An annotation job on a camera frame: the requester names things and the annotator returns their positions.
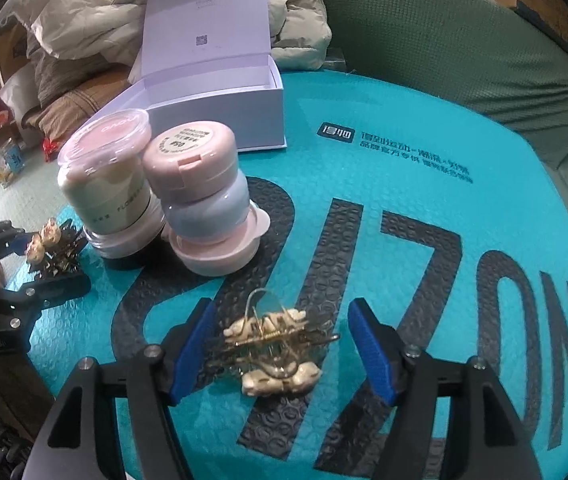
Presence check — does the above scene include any dark brown hair claw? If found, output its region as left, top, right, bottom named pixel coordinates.
left=25, top=218, right=88, bottom=281

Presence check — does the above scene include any dark clear-lid small jar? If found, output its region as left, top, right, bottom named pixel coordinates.
left=83, top=194, right=165, bottom=260

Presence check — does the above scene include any cream cylindrical jar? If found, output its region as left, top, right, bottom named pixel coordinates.
left=57, top=142, right=150, bottom=235

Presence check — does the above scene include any pink novo blush compact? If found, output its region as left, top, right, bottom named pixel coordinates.
left=57, top=108, right=151, bottom=168

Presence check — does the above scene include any pink shallow tray lid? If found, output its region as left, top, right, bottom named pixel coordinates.
left=167, top=202, right=271, bottom=278

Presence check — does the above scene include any gold cream hair claw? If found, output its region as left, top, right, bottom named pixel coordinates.
left=205, top=288, right=339, bottom=398

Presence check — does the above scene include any pink round compact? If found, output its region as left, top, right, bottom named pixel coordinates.
left=142, top=120, right=238, bottom=204

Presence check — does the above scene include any pale blue round jar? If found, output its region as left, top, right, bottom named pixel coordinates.
left=161, top=170, right=250, bottom=245

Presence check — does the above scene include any small glass jar blue label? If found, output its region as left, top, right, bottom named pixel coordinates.
left=0, top=139, right=25, bottom=188

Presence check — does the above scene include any red wrapper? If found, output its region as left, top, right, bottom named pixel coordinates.
left=41, top=138, right=62, bottom=162

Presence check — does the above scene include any brown striped pillow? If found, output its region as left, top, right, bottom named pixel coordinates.
left=25, top=67, right=130, bottom=145

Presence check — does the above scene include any grey knit garment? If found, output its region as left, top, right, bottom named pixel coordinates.
left=27, top=44, right=129, bottom=108

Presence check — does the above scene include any beige puffer jacket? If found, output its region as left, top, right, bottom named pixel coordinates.
left=12, top=0, right=333, bottom=70

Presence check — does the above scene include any lavender open gift box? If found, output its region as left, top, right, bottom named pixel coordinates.
left=96, top=0, right=287, bottom=152

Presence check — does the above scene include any green textured cushion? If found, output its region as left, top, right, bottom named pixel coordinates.
left=300, top=0, right=568, bottom=172

